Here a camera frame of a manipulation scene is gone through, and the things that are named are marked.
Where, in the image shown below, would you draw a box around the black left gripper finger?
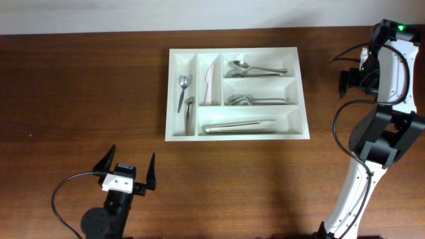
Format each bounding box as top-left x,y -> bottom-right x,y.
145,153 -> 156,191
92,145 -> 116,173

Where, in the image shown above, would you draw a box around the metal tongs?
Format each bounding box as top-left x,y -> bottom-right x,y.
203,120 -> 277,134

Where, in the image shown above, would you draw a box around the large metal spoon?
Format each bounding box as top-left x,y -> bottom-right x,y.
231,60 -> 288,74
225,69 -> 281,78

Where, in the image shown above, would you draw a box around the small teaspoon dark handle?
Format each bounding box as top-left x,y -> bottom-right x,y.
177,76 -> 189,113

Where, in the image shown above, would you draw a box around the pink plastic knife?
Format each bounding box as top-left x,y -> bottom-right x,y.
204,64 -> 215,106

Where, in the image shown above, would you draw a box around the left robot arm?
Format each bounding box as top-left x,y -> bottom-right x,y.
80,145 -> 156,238

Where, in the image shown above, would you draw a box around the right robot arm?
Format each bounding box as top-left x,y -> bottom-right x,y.
313,19 -> 424,239

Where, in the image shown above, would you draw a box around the metal fork in tray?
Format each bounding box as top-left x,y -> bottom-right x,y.
228,96 -> 287,106
227,95 -> 287,105

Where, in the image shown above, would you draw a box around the white plastic cutlery tray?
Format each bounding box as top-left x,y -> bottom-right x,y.
165,47 -> 309,141

